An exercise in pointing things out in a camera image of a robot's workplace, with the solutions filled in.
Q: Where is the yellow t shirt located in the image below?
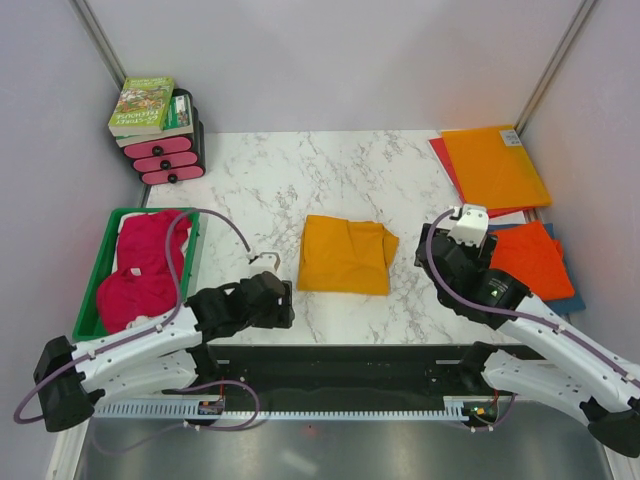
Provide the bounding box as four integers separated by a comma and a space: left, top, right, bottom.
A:
297, 215, 399, 296

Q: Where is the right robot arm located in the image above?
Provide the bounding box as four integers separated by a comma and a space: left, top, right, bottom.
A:
415, 223, 639, 458

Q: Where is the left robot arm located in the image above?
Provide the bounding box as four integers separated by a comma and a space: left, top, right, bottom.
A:
34, 272, 295, 432

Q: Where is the folded orange t shirt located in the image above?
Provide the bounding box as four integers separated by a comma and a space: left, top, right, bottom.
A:
488, 219, 576, 302

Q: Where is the orange plastic folder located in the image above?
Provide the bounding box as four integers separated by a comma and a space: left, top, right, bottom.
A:
442, 125, 552, 210

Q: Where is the folded blue t shirt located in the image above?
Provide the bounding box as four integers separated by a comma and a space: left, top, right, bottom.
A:
487, 221, 587, 315

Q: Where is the white t shirt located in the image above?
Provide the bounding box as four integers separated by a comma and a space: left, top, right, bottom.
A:
126, 316, 155, 330

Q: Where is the red plastic folder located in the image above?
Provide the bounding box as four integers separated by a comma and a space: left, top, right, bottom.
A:
429, 137, 527, 218

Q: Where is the pink and black drawer unit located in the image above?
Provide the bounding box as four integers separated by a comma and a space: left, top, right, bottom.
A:
120, 88, 206, 185

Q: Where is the green plastic tray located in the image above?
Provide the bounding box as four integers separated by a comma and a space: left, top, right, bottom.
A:
73, 208, 201, 342

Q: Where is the green illustrated book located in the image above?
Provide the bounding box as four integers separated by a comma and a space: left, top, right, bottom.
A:
108, 77, 174, 137

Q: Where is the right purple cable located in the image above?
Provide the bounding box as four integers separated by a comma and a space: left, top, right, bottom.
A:
424, 207, 640, 434

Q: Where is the purple cable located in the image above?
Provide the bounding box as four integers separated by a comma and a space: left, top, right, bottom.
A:
424, 207, 640, 434
12, 207, 261, 455

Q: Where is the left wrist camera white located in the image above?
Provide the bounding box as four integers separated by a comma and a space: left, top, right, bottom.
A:
249, 252, 281, 276

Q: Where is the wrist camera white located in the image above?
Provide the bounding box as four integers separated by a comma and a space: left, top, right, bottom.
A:
447, 203, 489, 248
249, 252, 281, 276

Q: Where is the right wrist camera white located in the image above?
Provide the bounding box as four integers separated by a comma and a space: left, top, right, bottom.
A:
447, 203, 489, 248

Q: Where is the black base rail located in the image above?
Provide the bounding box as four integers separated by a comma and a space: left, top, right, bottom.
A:
192, 345, 496, 413

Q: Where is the white slotted cable duct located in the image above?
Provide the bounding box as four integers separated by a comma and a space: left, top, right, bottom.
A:
94, 397, 478, 422

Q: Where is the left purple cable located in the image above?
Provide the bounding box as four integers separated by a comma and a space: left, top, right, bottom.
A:
12, 207, 261, 455

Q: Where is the right aluminium corner post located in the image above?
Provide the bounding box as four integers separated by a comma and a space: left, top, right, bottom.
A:
514, 0, 600, 136

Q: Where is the aluminium corner post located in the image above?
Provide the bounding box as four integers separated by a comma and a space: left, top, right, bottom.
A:
514, 0, 600, 136
69, 0, 126, 88

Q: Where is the left aluminium corner post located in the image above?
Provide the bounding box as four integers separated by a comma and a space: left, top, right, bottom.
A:
69, 0, 126, 88

